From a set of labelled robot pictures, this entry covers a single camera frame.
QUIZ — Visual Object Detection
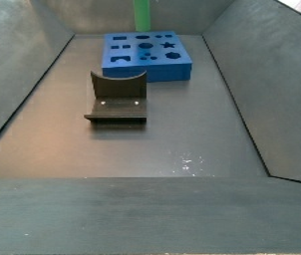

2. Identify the green oval cylinder peg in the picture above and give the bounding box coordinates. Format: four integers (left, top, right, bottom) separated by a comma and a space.
134, 0, 152, 32

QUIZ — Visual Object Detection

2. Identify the blue foam shape board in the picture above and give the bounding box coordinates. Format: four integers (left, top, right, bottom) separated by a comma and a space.
102, 31, 192, 83

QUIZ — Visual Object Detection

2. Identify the black curved holder stand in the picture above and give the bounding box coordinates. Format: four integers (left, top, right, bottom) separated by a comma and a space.
85, 73, 148, 122

